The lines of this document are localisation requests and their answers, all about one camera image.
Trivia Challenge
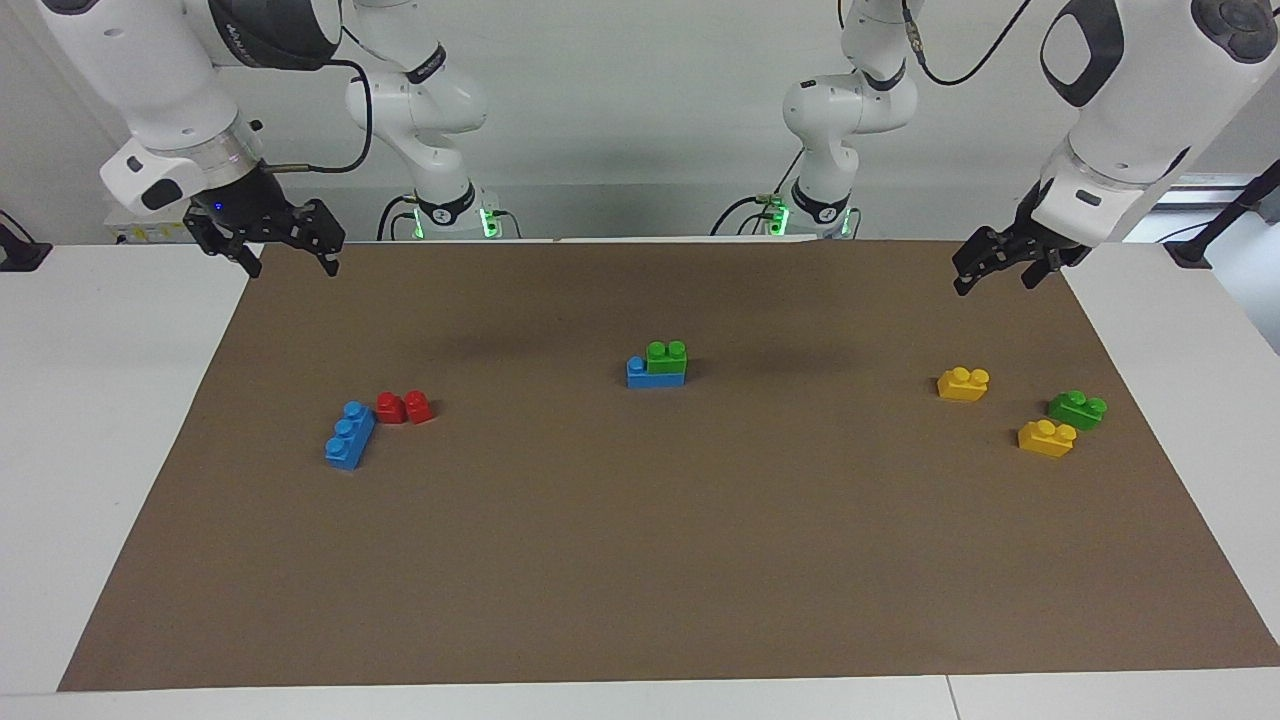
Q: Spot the red two-stud toy brick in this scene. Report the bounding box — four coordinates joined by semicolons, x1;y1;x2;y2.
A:
375;389;435;426

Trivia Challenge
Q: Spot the black table clamp mount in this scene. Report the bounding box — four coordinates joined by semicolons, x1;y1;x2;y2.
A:
0;210;53;273

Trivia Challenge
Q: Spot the brown paper table mat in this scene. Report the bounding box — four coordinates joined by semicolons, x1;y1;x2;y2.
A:
57;238;1280;693

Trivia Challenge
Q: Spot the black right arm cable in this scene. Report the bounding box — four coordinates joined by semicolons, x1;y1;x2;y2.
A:
265;55;373;173

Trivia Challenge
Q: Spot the blue three-stud toy brick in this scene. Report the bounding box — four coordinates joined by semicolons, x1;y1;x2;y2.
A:
324;400;378;471
626;356;687;389

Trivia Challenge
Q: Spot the yellow two-stud toy brick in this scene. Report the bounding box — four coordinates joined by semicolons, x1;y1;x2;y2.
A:
936;367;992;403
1016;419;1079;459

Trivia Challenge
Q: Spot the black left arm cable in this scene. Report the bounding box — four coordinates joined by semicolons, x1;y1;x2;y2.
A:
900;0;1031;86

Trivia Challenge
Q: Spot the black camera stand pole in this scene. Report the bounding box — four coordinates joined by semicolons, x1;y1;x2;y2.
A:
1165;158;1280;269

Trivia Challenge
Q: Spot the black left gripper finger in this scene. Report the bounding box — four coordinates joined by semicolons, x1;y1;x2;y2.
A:
1020;250;1066;291
952;230;1016;297

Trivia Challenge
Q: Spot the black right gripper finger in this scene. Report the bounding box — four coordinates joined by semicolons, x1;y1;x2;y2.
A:
290;198;346;278
185;215;263;279

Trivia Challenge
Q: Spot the white wall power box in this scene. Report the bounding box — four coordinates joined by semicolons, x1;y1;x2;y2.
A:
105;195;201;245

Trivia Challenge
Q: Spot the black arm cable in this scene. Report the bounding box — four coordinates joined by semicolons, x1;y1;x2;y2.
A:
265;55;373;173
900;0;1031;86

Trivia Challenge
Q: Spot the black left base cable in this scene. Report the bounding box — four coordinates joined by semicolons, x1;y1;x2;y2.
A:
710;150;806;238

